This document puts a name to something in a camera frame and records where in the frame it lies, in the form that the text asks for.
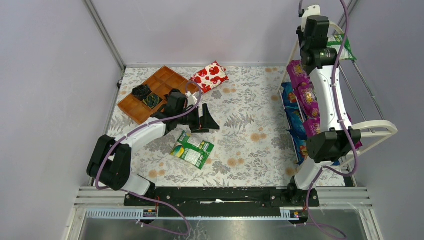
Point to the purple candy bag carried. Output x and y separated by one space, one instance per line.
298 76

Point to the blue candy bag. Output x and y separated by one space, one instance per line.
298 134
288 96

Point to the lower blue candy bag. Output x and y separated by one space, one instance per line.
298 134

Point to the wooden compartment tray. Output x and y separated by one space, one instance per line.
161 83

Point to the purple candy bag top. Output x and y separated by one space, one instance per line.
312 126

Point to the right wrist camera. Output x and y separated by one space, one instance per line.
304 13

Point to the red floral folded cloth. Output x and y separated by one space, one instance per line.
210 77

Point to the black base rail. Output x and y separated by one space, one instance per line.
224 201

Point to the white metal shelf rack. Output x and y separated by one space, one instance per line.
368 114

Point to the green candy bag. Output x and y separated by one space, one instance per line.
192 149
335 42

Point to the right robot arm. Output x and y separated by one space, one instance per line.
337 137

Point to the black yellow rolled cloth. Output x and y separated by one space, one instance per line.
152 100

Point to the purple candy bag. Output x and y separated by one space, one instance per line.
307 100
312 126

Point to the black rolled cloth left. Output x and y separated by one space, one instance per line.
141 92

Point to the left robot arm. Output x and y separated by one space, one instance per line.
110 163

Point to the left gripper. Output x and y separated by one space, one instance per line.
202 117

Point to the purple candy bag front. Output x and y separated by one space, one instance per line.
307 100

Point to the upper blue candy bag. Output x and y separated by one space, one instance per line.
288 96

